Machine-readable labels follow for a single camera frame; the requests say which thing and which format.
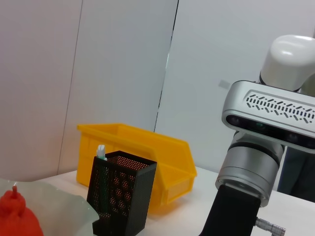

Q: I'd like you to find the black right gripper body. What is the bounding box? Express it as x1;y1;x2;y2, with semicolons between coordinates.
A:
198;184;261;236

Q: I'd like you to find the green pen white cap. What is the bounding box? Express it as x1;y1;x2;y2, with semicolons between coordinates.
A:
97;145;109;214

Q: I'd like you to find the red knitted toy orange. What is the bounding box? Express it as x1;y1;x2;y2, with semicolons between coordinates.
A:
0;186;44;236

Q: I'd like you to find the black mesh pen holder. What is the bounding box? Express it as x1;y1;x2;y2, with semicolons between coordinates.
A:
86;150;158;236

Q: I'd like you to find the clear glass fruit plate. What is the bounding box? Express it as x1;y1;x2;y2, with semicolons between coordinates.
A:
0;177;99;236

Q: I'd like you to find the yellow plastic storage bin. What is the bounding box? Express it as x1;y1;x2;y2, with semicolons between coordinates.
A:
76;122;197;216

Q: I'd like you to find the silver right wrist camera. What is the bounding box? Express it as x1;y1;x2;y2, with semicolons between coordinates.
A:
220;80;315;154

